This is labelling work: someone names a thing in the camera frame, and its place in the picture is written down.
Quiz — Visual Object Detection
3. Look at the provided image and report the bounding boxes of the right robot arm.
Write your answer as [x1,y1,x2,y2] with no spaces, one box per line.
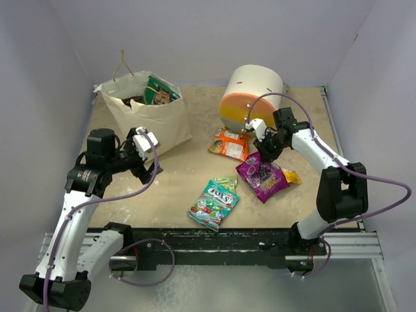
[245,108,369,254]

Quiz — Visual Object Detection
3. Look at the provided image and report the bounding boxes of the orange snack packet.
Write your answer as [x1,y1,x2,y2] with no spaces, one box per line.
[208,128,248,162]

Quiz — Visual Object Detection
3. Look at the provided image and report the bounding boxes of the purple candy bag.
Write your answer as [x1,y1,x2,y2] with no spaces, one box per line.
[236,152,290,203]

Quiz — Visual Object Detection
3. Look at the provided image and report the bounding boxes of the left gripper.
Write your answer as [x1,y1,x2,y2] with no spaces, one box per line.
[106,129,162,183]

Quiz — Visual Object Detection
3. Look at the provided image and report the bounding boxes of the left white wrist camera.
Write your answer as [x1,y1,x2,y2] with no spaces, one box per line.
[133,127,160,161]

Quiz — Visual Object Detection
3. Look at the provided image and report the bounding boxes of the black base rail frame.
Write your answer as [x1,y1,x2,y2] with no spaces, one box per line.
[112,227,327,270]

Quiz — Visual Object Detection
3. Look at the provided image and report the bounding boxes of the small light green packet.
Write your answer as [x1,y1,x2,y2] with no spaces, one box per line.
[214,176,238,192]

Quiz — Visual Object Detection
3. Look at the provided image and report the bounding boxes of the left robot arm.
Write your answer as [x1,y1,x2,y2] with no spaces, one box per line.
[19,127,160,311]

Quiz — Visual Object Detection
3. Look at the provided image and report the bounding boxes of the green snack bag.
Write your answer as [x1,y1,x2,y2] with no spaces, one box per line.
[143,75,180,105]

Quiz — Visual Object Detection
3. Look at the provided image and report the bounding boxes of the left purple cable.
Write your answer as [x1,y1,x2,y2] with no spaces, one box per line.
[43,129,176,312]

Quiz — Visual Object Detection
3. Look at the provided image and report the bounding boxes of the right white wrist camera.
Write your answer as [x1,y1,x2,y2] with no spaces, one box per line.
[244,118,267,142]

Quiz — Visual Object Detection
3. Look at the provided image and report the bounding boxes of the white cylinder toy drawers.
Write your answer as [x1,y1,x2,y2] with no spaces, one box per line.
[219,64,283,133]

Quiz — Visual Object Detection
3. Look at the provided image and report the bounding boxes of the purple cable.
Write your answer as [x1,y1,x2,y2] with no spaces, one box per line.
[43,129,176,312]
[245,92,413,280]

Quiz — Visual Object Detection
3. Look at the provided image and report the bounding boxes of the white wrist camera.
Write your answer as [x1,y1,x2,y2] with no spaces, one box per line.
[133,127,160,161]
[244,118,267,142]

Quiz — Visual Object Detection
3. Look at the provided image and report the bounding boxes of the teal Fox's candy bag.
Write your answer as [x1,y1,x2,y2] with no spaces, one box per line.
[187,180,240,232]

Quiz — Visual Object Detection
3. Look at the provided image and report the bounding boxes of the brown Kettle chips bag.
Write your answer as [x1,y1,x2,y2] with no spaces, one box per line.
[122,96,144,107]

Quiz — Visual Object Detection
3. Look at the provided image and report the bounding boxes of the white paper bag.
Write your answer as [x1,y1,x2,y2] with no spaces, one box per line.
[96,70,192,155]

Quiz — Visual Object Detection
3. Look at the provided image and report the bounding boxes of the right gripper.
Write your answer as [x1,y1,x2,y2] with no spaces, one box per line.
[253,130,288,163]

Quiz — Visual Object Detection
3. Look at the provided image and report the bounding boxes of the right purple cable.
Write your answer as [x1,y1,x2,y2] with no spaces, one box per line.
[245,92,413,280]

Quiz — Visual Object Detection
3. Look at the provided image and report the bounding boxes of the yellow small snack box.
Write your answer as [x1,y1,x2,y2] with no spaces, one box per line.
[281,168,302,185]

